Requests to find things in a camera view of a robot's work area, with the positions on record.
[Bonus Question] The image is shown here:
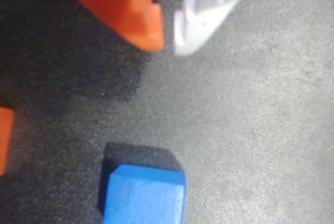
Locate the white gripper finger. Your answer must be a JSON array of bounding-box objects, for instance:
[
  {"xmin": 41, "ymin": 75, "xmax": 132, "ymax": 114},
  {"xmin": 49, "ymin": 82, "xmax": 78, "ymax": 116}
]
[{"xmin": 173, "ymin": 0, "xmax": 261, "ymax": 57}]

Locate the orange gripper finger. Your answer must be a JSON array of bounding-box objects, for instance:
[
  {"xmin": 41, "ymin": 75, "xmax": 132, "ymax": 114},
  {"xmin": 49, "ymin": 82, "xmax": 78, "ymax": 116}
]
[{"xmin": 62, "ymin": 0, "xmax": 165, "ymax": 52}]

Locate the orange cube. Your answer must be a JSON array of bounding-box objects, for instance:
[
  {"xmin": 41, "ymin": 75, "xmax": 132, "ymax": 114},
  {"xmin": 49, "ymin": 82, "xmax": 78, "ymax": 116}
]
[{"xmin": 0, "ymin": 106, "xmax": 15, "ymax": 176}]

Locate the blue cube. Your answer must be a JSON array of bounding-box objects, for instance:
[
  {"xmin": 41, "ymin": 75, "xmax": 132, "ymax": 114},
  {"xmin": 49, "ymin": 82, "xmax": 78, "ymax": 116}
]
[{"xmin": 103, "ymin": 163, "xmax": 187, "ymax": 224}]

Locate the black felt mat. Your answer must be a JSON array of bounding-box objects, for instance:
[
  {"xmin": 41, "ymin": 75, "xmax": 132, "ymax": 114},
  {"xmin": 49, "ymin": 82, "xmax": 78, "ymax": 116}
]
[{"xmin": 0, "ymin": 0, "xmax": 334, "ymax": 224}]

